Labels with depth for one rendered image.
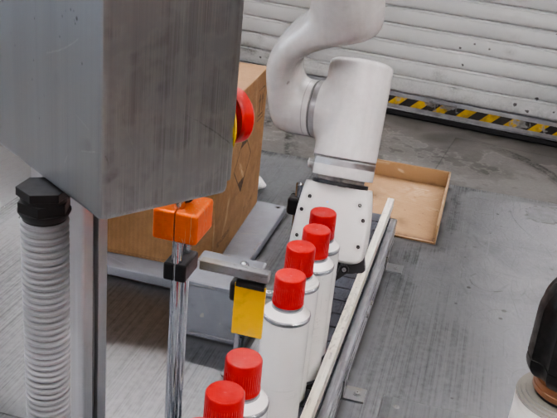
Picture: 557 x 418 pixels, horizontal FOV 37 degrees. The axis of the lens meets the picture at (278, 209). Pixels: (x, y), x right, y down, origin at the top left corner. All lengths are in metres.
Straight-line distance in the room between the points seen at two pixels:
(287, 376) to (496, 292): 0.64
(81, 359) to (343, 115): 0.51
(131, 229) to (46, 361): 0.79
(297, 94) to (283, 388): 0.39
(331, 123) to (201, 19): 0.61
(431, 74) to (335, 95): 4.03
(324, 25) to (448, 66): 4.11
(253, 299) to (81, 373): 0.17
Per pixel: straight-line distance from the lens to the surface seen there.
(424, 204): 1.76
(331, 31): 1.01
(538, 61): 5.02
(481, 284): 1.49
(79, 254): 0.69
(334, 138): 1.08
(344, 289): 1.29
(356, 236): 1.10
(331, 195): 1.10
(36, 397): 0.62
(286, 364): 0.91
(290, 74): 1.08
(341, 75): 1.09
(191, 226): 0.73
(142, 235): 1.37
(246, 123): 0.56
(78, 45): 0.49
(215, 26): 0.50
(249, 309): 0.79
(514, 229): 1.74
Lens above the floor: 1.50
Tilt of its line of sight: 24 degrees down
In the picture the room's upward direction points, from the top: 6 degrees clockwise
